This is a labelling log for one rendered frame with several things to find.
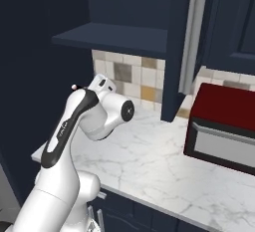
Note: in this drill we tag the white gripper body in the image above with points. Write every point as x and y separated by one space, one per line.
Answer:
97 80

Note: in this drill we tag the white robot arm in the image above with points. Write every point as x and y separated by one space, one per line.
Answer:
63 183

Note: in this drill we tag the navy tall cabinet panel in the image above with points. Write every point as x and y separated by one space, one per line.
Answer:
33 43

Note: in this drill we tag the navy open cabinet door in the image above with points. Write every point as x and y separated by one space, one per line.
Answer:
175 43

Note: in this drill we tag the navy base cabinet front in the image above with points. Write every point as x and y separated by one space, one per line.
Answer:
142 216

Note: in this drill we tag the navy closed cabinet door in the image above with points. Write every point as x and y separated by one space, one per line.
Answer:
232 23

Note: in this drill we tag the red and black toaster oven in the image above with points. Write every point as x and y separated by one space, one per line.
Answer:
225 126

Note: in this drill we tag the navy open wall cabinet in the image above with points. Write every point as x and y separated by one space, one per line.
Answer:
113 37

